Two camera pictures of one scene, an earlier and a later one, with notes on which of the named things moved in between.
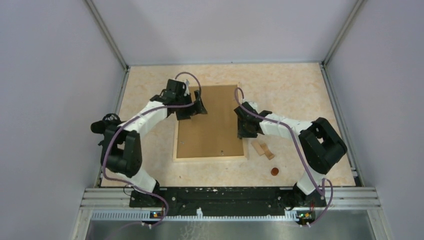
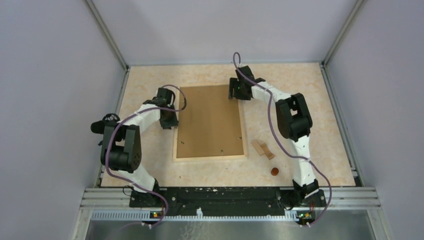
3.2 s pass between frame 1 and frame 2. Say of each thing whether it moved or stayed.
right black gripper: moved
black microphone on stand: stayed
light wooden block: stayed
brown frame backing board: stayed
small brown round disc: stayed
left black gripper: moved
